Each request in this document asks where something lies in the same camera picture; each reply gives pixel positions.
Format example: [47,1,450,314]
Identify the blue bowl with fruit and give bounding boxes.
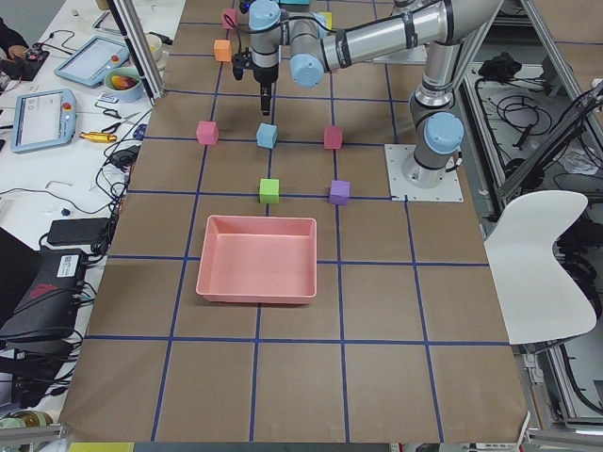
[104,67,144,103]

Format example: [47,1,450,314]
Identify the teach pendant near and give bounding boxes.
[10,89,76,153]

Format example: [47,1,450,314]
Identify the pink block right near desk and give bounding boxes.
[221,8,238,30]

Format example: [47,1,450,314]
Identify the pink block desk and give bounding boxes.
[221,8,238,30]
[196,121,220,145]

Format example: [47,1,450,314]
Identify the pink block left near desk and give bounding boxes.
[196,121,220,145]

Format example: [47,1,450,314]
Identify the orange block near desk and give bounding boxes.
[213,40,233,62]

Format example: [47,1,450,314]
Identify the teach pendant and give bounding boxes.
[54,36,130,87]
[10,89,76,153]

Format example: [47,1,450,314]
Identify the blue block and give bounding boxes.
[256,122,278,149]

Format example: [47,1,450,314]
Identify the yellow block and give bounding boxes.
[318,11,333,29]

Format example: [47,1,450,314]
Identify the beige bowl with lemon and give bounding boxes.
[145,33,168,70]

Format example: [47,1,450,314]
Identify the person at desk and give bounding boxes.
[0,18,29,59]

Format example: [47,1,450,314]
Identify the pink plastic tray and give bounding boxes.
[196,215,318,305]

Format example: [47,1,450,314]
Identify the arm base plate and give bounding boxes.
[384,144,464,202]

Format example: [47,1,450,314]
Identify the aluminium frame post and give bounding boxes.
[107,0,165,103]

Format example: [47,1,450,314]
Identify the purple block left side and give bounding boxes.
[328,180,350,205]

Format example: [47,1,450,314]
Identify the teach pendant far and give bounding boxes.
[54,36,130,87]

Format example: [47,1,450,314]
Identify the white chair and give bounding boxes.
[484,190,596,345]

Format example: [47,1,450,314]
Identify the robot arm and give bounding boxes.
[233,1,475,188]

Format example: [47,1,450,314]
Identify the scissors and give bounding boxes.
[101,108,139,135]

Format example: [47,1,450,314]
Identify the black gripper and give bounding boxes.
[232,47,279,116]

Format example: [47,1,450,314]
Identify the yellow tool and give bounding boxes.
[78,132,118,143]

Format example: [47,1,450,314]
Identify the green block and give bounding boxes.
[258,178,280,205]

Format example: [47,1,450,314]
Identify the black power adapter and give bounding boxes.
[46,218,108,246]

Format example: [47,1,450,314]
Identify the dark pink block near base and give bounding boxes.
[323,125,343,150]

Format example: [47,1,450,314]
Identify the black computer box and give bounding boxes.
[1,249,88,343]

